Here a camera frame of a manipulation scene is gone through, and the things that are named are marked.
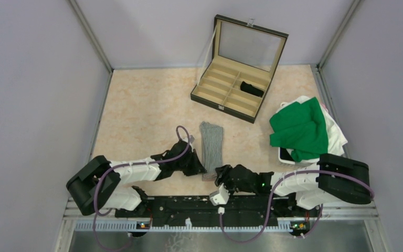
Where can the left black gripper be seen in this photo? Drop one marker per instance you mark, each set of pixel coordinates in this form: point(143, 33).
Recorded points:
point(197, 168)

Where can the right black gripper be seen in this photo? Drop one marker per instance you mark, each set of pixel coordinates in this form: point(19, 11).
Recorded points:
point(223, 176)

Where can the grey striped underwear orange trim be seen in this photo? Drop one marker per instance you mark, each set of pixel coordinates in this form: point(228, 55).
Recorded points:
point(212, 140)

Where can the black underwear with beige waistband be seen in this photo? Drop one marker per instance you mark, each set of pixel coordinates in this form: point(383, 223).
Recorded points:
point(250, 89)

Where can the black leather compartment box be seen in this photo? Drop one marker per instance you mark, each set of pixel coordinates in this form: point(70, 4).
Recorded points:
point(238, 51)

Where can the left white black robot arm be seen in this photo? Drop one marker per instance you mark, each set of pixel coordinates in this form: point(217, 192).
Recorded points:
point(102, 183)

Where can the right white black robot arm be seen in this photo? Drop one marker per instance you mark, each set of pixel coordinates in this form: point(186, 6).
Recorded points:
point(331, 179)

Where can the white basket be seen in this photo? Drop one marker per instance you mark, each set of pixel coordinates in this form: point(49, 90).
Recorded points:
point(284, 157)

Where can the green cloth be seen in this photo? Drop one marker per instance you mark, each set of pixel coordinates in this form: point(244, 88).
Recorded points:
point(300, 127)

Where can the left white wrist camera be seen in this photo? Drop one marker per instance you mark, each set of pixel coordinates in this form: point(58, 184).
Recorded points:
point(191, 139)

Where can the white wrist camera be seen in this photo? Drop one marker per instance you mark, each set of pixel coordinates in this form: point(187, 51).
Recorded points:
point(220, 196)
point(191, 139)

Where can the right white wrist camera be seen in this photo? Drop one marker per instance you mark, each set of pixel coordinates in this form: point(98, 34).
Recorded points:
point(220, 196)

